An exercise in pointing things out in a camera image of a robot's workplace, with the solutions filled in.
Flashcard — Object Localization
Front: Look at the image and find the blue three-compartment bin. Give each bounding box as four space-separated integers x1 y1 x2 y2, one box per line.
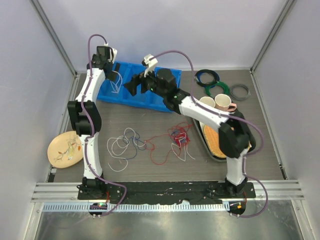
94 59 183 113

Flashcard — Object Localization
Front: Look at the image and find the green cable coil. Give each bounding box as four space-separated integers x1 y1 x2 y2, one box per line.
203 81 230 98

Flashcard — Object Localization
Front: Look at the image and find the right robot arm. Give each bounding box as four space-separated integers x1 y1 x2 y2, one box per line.
122 68 254 198

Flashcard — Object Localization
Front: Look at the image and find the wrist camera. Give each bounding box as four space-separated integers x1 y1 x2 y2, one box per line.
141 54 158 77
96 44 118 63

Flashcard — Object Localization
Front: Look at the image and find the grey cable coil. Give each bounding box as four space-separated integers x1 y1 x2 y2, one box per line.
229 83 251 101

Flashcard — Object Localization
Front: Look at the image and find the beige painted plate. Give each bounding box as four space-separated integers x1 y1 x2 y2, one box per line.
47 131 83 169

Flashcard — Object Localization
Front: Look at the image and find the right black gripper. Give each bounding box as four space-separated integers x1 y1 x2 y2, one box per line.
124 65 167 99

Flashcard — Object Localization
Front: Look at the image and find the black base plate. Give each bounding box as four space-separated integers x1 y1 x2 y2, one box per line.
77 181 256 205

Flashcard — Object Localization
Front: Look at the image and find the blue thin wire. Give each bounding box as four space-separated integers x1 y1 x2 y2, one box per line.
122 128 191 160

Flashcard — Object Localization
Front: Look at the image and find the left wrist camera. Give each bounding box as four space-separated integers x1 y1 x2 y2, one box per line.
96 44 118 63

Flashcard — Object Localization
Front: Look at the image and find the black cable coil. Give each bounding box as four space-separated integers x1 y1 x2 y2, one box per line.
194 69 220 87

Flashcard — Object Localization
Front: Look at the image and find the yellow mug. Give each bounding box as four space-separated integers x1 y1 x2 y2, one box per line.
199 96 216 108

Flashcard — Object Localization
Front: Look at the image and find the slotted cable duct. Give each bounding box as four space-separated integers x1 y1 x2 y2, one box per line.
42 201 230 213

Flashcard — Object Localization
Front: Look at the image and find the black tray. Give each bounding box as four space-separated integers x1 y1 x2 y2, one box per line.
191 117 257 163

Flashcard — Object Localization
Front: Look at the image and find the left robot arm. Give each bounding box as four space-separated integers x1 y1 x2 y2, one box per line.
67 53 116 200

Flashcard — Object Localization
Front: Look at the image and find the pink mug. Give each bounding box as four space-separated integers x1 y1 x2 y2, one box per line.
214 93 237 112

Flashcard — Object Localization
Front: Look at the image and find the red thin wire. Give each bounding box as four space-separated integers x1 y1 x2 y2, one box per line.
144 121 193 166

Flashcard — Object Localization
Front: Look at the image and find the white thin wire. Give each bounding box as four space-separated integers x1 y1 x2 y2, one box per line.
106 127 146 172
109 72 124 95

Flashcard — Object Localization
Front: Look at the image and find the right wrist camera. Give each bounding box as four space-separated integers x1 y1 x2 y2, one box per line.
141 54 158 77

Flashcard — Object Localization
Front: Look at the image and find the orange woven basket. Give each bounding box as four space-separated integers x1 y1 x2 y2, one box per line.
203 125 227 160

